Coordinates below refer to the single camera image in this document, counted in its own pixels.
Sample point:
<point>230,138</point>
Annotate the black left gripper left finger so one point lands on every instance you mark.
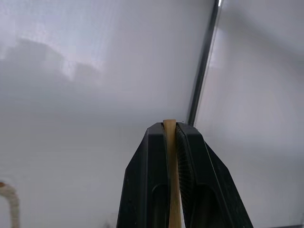
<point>142,175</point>

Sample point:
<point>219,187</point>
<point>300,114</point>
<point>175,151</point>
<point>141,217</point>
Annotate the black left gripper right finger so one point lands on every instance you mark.
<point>209,180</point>

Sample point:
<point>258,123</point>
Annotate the wooden chopstick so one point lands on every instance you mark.
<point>172,145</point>

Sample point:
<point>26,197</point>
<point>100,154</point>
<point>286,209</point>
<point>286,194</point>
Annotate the dark metal table edge strip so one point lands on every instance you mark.
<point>205,61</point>

